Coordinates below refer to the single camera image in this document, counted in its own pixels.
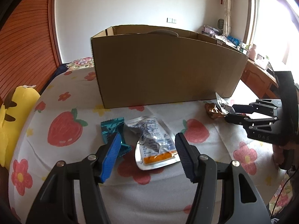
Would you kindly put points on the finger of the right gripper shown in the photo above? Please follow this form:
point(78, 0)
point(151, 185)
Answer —
point(238, 119)
point(246, 109)

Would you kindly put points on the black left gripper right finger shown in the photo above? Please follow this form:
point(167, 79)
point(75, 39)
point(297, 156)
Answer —
point(188, 155)

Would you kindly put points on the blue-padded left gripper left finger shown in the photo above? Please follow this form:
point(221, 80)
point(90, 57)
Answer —
point(108, 155)

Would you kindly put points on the red white snack packet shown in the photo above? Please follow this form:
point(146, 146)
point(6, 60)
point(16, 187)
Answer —
point(222, 104)

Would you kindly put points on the copper foil candy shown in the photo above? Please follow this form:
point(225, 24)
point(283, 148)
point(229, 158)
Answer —
point(213, 112)

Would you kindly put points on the teal foil candy packet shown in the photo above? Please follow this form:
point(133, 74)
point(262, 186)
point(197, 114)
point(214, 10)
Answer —
point(115, 125)

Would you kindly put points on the white blue snack packet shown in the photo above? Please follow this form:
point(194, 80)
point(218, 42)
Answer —
point(155, 147)

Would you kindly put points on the person's right hand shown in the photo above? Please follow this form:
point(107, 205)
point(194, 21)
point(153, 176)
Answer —
point(278, 156)

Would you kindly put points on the wooden cabinet row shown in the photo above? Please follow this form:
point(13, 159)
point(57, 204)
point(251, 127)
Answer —
point(259, 81)

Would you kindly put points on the strawberry print bed sheet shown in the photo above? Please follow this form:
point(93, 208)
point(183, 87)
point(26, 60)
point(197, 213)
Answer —
point(55, 169)

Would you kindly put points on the pink thermos bottle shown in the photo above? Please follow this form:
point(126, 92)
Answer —
point(252, 53)

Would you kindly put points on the small desk fan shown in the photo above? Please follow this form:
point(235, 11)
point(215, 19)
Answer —
point(220, 24)

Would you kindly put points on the brown cardboard box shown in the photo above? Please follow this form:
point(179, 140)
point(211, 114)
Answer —
point(139, 65)

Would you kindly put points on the yellow plush toy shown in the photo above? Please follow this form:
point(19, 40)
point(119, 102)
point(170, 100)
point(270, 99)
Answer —
point(15, 110)

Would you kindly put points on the patterned curtain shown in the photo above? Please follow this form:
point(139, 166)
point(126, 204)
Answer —
point(228, 5)

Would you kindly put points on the wooden headboard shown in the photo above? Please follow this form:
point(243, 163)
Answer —
point(29, 46)

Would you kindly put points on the window with wooden frame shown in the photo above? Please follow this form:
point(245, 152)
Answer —
point(275, 34)

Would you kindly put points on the white wall switch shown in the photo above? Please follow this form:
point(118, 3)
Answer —
point(171, 20)

